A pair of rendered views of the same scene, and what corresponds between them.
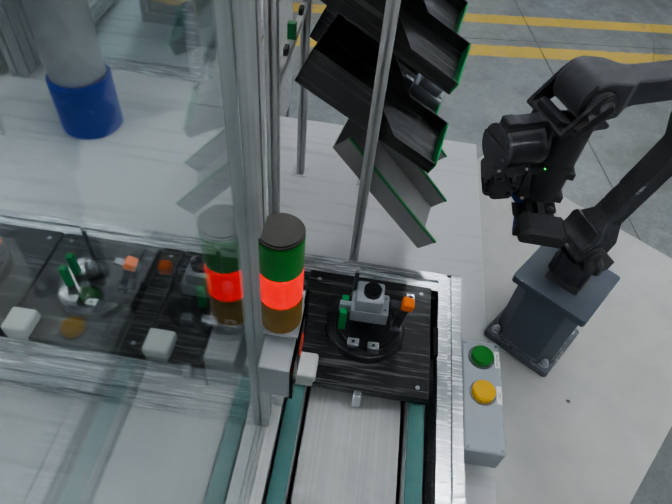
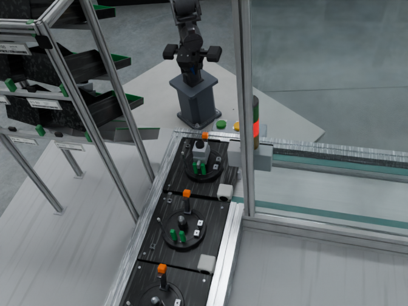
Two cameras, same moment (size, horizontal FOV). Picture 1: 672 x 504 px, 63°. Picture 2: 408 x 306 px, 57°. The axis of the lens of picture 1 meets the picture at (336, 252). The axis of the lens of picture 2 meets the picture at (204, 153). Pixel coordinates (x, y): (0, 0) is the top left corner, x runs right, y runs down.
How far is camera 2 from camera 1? 78 cm
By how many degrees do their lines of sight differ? 44
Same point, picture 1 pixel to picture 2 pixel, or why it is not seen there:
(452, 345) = (214, 135)
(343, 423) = not seen: hidden behind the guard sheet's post
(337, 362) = (222, 178)
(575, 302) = (207, 80)
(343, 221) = (111, 187)
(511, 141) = (198, 34)
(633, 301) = not seen: hidden behind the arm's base
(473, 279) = (164, 132)
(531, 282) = (195, 92)
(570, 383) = (224, 107)
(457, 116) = not seen: outside the picture
